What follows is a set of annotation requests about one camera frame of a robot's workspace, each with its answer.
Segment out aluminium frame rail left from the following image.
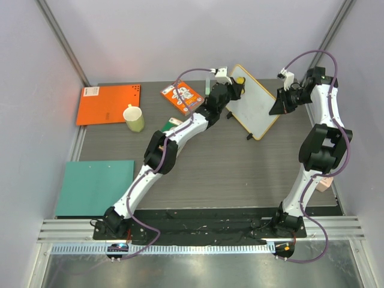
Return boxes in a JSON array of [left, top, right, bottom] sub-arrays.
[[35, 0, 90, 86]]

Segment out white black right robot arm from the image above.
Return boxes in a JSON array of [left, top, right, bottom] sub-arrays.
[[269, 67, 353, 237]]

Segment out orange paperback book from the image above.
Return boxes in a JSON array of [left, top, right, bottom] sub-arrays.
[[160, 81, 203, 116]]

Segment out yellow bone-shaped eraser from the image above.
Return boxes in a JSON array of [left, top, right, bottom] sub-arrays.
[[236, 77, 245, 85]]

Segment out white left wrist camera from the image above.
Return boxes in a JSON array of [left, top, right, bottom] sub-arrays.
[[214, 67, 232, 84]]

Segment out pink box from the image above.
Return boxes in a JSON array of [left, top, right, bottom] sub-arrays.
[[316, 177, 333, 192]]

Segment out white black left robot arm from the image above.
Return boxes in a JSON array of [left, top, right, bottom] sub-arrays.
[[103, 78, 245, 239]]

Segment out green paperback book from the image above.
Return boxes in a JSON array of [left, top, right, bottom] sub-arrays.
[[161, 117, 183, 132]]

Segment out yellow framed whiteboard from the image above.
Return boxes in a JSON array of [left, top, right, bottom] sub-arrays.
[[226, 64, 278, 140]]

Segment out slotted cable duct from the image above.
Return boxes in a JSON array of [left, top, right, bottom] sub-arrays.
[[51, 242, 275, 255]]

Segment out cream paper cup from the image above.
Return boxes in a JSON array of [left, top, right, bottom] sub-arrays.
[[122, 104, 145, 133]]

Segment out wire whiteboard stand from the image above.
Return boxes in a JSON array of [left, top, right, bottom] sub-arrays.
[[226, 111, 253, 140]]

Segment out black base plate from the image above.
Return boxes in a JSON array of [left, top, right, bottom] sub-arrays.
[[90, 208, 307, 247]]

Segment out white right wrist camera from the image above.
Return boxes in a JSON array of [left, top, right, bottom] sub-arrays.
[[277, 68, 295, 91]]

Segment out teal board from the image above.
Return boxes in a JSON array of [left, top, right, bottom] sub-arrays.
[[55, 160, 134, 217]]

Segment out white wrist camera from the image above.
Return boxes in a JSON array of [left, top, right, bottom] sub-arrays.
[[214, 67, 232, 84], [277, 68, 295, 91]]

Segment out aluminium frame rail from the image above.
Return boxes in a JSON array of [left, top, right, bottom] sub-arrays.
[[299, 0, 358, 88], [35, 0, 90, 86]]

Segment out aluminium frame rail right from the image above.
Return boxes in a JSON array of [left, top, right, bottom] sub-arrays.
[[299, 0, 358, 88]]

